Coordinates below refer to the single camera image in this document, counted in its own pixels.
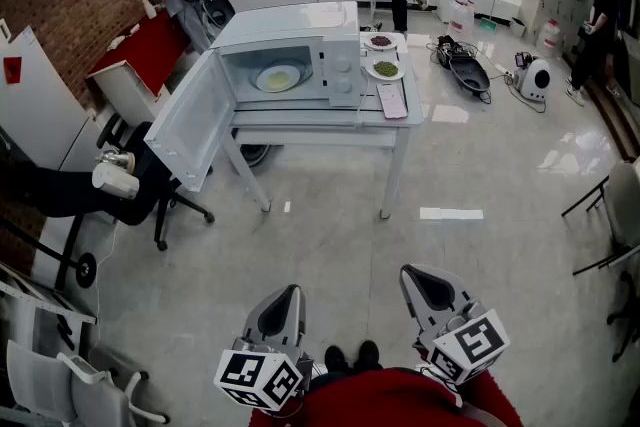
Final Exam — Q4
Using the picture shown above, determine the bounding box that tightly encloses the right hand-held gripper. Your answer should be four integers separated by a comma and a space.
399, 264, 511, 386

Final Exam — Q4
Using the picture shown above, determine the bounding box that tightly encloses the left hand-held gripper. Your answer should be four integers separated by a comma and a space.
213, 284, 315, 412

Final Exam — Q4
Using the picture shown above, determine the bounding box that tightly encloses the white plate with noodles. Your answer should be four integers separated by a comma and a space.
255, 63, 302, 93

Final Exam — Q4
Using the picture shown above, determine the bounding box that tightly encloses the white microwave oven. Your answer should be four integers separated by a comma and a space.
143, 0, 362, 194

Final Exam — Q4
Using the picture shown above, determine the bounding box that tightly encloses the person's left shoe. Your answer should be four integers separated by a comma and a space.
324, 345, 351, 374

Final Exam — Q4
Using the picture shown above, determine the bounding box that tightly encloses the person's shoe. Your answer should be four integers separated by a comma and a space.
357, 339, 381, 371
324, 345, 351, 374

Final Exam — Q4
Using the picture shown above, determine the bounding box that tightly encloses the person's right shoe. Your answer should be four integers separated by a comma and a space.
357, 339, 381, 371

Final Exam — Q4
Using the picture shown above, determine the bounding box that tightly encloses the person's red top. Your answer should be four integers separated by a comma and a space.
249, 367, 524, 427

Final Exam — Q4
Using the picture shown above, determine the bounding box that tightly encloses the black office chair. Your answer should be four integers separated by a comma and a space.
94, 112, 216, 252

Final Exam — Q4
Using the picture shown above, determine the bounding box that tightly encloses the black chair base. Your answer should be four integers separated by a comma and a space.
607, 269, 640, 364

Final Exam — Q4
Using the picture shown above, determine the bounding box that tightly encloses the pink smartphone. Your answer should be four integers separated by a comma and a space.
375, 82, 409, 120

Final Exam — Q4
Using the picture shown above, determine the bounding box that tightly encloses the white table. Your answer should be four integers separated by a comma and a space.
219, 32, 426, 220

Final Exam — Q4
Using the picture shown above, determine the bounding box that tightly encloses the white cup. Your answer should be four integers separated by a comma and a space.
91, 162, 140, 200

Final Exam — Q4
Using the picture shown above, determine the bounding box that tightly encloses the black backpack shell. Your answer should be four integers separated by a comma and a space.
448, 57, 492, 97
203, 0, 236, 32

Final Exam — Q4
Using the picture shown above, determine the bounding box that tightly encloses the silver kettle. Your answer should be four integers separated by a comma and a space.
94, 149, 137, 176

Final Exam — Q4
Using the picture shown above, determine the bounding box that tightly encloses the white plate under green beans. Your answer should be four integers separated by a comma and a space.
365, 58, 405, 82

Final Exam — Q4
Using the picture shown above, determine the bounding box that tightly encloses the white round device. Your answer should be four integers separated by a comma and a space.
512, 52, 551, 102

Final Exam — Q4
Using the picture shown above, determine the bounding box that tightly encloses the white plate under red beans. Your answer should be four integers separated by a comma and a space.
363, 32, 399, 52

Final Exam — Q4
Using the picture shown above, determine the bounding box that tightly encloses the black wheeled bench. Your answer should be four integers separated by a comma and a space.
0, 162, 166, 291

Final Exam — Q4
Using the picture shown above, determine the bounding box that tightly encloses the green dustpan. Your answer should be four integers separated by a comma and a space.
479, 0, 500, 34

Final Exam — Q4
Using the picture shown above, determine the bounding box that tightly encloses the water jug with red label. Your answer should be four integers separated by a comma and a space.
535, 18, 561, 59
447, 0, 475, 41

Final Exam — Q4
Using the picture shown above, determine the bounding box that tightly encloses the red topped white cabinet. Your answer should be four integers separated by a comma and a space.
84, 10, 191, 126

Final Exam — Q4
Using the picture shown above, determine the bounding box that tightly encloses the white board panel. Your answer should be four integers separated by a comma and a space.
0, 19, 101, 171

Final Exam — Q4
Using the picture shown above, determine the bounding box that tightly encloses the grey chair with black frame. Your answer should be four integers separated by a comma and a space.
560, 159, 640, 276

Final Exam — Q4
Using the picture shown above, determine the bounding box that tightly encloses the white shelf frame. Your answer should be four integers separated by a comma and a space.
0, 264, 99, 356

